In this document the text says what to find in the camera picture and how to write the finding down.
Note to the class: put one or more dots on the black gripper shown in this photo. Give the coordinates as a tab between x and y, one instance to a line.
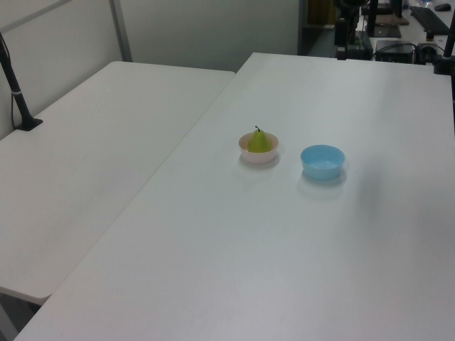
347	12

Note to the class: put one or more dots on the green pear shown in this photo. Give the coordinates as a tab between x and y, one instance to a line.
258	143

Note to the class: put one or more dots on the blue bowl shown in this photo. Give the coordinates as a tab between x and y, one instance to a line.
321	166

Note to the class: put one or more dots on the pink bowl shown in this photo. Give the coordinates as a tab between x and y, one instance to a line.
259	157

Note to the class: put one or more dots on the black monitor stand pole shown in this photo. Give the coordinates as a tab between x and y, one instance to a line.
372	16

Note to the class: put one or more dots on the wooden cabinet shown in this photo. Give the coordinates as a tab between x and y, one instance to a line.
321	12

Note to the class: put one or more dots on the brown wooden board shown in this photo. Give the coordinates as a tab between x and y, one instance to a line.
389	20

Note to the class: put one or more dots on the black electronics box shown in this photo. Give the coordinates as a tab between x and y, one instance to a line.
394	50

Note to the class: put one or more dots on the black keyboard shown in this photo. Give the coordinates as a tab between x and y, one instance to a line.
428	19

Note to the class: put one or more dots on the black computer mouse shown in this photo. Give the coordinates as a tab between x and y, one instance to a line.
442	6

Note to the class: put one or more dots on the white side table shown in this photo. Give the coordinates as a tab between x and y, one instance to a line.
89	160

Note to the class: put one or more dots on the black clamped camera stand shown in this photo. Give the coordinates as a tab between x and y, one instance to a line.
447	53

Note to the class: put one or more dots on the grey partition post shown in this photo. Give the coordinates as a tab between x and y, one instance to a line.
121	30

